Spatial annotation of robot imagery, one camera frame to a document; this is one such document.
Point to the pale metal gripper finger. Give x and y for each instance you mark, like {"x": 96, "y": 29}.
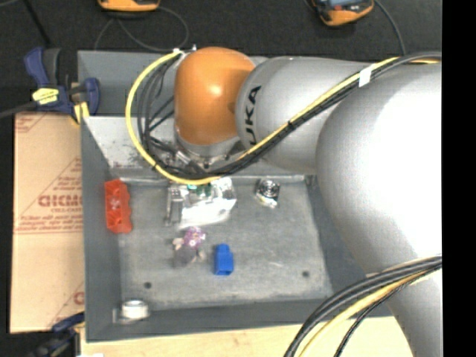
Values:
{"x": 170, "y": 206}
{"x": 178, "y": 206}

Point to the purple and grey toy figure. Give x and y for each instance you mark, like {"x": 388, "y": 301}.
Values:
{"x": 187, "y": 247}

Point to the red plastic toy block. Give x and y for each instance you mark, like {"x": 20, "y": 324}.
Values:
{"x": 118, "y": 206}

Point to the shiny round metal object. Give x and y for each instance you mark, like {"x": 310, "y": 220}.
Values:
{"x": 267, "y": 192}

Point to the blue plastic toy block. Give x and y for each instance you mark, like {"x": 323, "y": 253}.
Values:
{"x": 223, "y": 259}

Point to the grey metal bin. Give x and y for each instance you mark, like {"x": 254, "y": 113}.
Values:
{"x": 260, "y": 244}

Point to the white round cap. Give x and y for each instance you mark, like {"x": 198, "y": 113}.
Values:
{"x": 134, "y": 308}

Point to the brown cardboard board, red print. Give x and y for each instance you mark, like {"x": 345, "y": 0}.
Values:
{"x": 44, "y": 236}

